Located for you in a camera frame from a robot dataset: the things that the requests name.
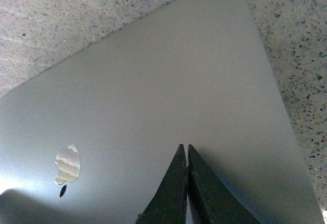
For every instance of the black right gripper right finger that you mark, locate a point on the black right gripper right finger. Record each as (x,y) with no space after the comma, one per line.
(210,200)

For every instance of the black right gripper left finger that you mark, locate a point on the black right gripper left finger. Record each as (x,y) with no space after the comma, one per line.
(169,204)

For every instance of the grey laptop computer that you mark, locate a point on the grey laptop computer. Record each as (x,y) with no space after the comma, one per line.
(90,140)

